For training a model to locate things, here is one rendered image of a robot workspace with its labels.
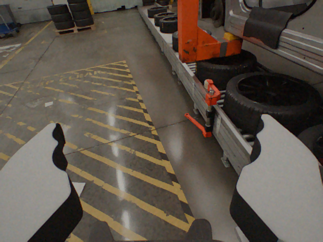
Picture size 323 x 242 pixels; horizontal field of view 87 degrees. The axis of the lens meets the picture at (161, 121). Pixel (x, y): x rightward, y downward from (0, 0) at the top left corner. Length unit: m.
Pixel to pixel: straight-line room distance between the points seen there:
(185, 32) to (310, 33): 0.99
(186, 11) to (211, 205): 1.65
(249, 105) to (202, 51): 0.90
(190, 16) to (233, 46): 0.61
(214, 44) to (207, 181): 1.38
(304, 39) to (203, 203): 1.24
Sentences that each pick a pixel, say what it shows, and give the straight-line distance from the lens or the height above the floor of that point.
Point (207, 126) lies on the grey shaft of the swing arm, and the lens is 1.60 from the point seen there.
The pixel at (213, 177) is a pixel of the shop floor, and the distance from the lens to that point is 1.50.
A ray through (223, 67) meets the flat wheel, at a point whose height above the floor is 0.50.
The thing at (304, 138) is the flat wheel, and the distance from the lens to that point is 1.24.
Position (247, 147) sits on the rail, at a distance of 1.22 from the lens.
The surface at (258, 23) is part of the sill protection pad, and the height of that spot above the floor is 0.91.
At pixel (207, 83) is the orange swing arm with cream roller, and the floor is 0.50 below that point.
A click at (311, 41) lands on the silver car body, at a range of 1.40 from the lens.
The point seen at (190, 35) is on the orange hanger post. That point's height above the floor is 0.79.
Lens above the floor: 1.26
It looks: 40 degrees down
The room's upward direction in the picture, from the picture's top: 7 degrees counter-clockwise
